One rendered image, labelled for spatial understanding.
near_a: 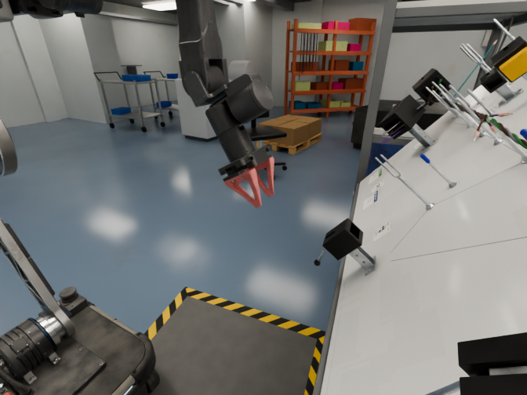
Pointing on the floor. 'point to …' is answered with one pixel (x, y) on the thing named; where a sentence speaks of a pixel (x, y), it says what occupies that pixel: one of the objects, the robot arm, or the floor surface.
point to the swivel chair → (265, 135)
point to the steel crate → (358, 125)
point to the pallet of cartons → (294, 132)
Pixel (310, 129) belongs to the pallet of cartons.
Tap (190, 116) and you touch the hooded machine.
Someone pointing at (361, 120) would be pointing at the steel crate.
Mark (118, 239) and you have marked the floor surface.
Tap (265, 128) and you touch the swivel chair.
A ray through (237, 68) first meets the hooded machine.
